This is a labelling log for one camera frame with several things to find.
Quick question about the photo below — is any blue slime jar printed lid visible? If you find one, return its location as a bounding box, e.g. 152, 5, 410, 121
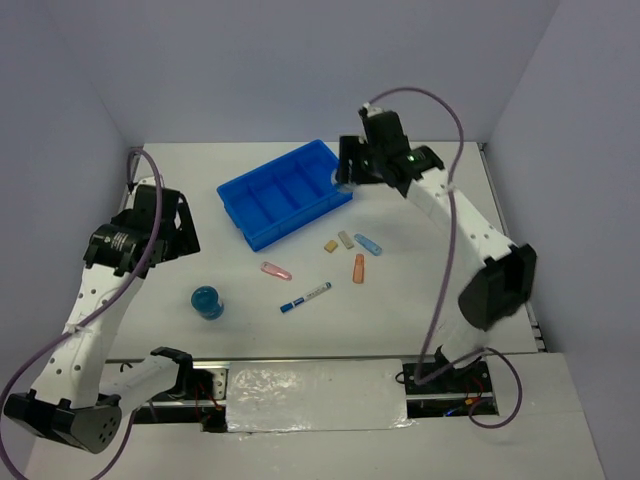
331, 170, 354, 194

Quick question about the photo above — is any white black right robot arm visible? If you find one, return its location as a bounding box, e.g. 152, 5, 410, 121
333, 104, 537, 391

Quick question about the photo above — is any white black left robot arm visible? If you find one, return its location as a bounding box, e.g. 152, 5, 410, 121
1, 183, 200, 454

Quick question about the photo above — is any pink translucent case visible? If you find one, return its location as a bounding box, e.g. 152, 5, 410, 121
260, 262, 292, 281

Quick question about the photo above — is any blue translucent case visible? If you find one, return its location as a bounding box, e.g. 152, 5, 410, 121
354, 233, 383, 256

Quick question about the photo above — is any grey eraser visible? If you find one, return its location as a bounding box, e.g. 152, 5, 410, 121
338, 231, 354, 249

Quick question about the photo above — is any blue plastic compartment tray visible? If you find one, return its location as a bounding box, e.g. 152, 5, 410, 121
217, 140, 353, 252

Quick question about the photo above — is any yellow eraser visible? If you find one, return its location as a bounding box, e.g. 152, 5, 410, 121
324, 240, 338, 253

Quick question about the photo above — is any blue white marker pen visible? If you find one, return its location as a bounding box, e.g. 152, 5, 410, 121
280, 282, 332, 314

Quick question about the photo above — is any orange translucent case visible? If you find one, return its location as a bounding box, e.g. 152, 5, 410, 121
352, 253, 365, 284

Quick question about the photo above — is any white foil covered panel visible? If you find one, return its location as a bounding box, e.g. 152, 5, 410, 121
226, 359, 412, 433

